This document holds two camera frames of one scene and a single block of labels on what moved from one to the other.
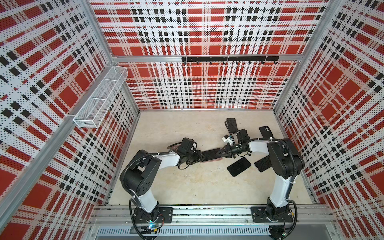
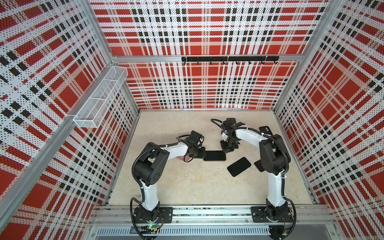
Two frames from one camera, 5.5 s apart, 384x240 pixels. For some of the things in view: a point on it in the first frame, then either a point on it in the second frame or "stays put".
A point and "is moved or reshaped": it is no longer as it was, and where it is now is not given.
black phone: (211, 154) is moved or reshaped
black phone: (238, 166) stays put
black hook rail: (231, 58) stays put
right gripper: (228, 153) -> (226, 149)
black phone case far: (266, 132) stays put
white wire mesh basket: (92, 112) stays put
